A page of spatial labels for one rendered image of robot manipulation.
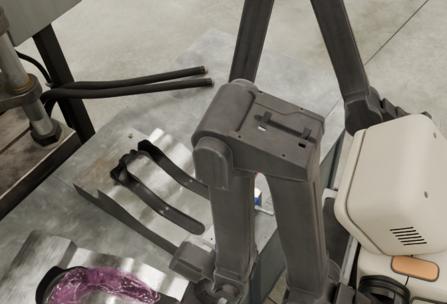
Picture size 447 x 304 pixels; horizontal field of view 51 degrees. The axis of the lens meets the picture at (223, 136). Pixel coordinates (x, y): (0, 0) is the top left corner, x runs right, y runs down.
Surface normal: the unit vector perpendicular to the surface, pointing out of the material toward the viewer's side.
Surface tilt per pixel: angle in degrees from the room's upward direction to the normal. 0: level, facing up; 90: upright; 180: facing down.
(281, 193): 93
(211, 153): 90
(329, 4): 75
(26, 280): 0
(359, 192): 42
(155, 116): 0
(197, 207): 3
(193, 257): 22
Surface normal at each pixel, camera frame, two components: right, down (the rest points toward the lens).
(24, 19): 0.82, 0.40
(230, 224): -0.32, 0.73
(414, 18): -0.06, -0.64
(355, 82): -0.22, 0.42
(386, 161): -0.66, -0.65
